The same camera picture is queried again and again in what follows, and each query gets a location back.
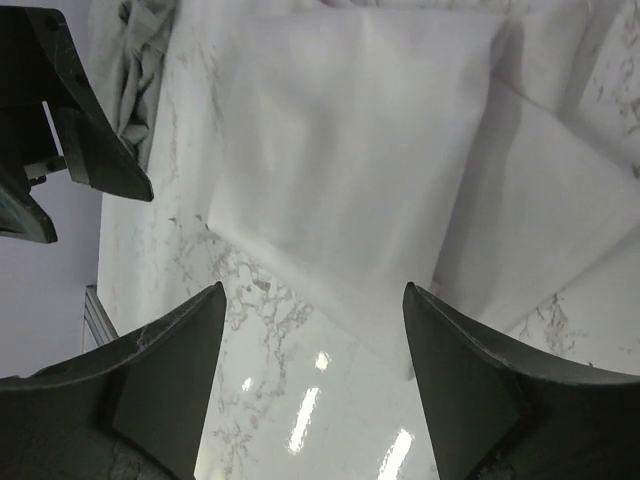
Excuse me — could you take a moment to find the grey folded t-shirt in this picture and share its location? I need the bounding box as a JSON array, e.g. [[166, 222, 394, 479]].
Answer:
[[88, 0, 178, 169]]

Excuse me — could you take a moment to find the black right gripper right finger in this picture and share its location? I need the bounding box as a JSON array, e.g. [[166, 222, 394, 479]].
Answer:
[[403, 283, 639, 479]]

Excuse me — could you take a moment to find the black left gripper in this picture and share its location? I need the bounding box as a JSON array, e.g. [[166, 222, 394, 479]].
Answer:
[[1, 7, 154, 244]]

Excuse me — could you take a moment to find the white t-shirt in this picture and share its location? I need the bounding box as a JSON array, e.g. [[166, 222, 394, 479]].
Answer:
[[209, 1, 639, 376]]

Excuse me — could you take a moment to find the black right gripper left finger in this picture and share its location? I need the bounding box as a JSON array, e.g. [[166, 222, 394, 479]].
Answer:
[[1, 283, 226, 479]]

